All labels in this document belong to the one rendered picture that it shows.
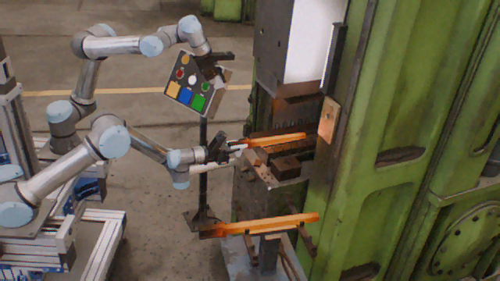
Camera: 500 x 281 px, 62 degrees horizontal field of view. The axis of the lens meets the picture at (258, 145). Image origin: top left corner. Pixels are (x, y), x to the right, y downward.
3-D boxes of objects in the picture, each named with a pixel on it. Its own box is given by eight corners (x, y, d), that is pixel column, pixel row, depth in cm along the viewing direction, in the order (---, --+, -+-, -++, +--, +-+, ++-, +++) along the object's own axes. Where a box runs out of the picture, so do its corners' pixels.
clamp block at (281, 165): (278, 182, 185) (280, 171, 181) (269, 171, 191) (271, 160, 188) (301, 176, 190) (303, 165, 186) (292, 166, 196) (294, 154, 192)
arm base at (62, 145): (44, 154, 203) (40, 136, 197) (57, 136, 215) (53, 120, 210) (76, 156, 203) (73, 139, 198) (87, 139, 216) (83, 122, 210)
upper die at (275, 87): (274, 99, 174) (277, 79, 169) (255, 80, 189) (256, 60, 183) (355, 87, 191) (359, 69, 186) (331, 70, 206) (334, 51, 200)
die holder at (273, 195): (259, 257, 206) (269, 188, 181) (230, 208, 233) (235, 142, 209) (350, 229, 228) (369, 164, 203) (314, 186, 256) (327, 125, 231)
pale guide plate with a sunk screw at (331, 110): (329, 144, 165) (337, 107, 155) (316, 133, 171) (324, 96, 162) (333, 144, 166) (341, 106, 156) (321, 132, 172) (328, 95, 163)
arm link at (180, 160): (166, 163, 182) (166, 147, 177) (190, 159, 187) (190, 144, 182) (170, 174, 176) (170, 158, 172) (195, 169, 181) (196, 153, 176)
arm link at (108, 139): (7, 211, 158) (128, 127, 166) (11, 237, 148) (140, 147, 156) (-18, 194, 150) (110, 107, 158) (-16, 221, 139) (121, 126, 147)
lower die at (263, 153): (266, 166, 194) (268, 151, 189) (248, 144, 208) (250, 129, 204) (340, 151, 211) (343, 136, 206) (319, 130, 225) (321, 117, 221)
